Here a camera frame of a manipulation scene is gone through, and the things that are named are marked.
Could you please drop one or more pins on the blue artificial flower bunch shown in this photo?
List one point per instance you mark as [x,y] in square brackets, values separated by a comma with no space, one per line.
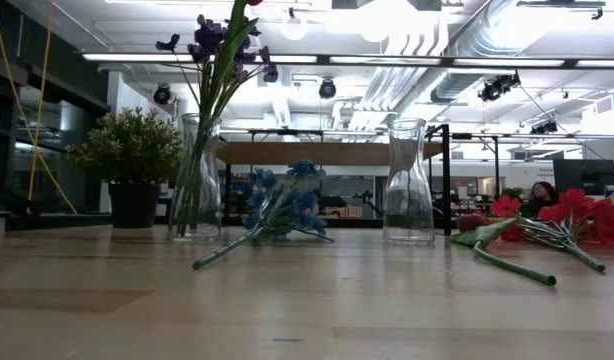
[307,170]

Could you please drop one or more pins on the clear glass vase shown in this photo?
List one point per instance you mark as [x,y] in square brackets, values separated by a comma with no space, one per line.
[207,200]
[409,220]

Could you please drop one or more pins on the purple artificial flower bunch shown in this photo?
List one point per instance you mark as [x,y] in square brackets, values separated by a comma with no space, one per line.
[209,35]

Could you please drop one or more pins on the red artificial flower bunch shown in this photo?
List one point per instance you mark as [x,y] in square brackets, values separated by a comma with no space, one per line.
[572,200]

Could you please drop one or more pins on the wooden shelf with black legs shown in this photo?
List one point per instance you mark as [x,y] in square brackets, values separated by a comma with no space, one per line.
[312,152]

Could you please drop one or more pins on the black ceiling spotlight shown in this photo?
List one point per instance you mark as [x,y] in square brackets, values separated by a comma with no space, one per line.
[544,128]
[497,87]
[327,89]
[162,95]

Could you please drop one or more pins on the long ceiling light strip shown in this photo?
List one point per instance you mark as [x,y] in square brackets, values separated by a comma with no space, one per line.
[602,63]
[509,62]
[382,60]
[137,57]

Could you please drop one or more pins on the round ceiling lamp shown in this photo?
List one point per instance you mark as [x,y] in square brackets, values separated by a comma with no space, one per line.
[293,27]

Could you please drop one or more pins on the potted green plant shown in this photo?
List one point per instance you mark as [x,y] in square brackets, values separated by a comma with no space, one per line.
[127,150]

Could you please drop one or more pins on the person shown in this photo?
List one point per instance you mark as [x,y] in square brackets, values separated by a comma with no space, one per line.
[542,192]

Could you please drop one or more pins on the black computer monitor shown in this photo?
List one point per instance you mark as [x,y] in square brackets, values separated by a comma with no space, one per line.
[584,176]

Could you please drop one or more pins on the silver ventilation duct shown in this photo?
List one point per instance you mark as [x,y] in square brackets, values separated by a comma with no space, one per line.
[457,85]

